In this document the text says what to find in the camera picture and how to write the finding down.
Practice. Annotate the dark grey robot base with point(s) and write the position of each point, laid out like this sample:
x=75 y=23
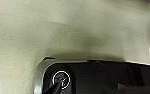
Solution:
x=101 y=75

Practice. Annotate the round ringed base button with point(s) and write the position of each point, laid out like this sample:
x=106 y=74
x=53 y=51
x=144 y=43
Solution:
x=61 y=77

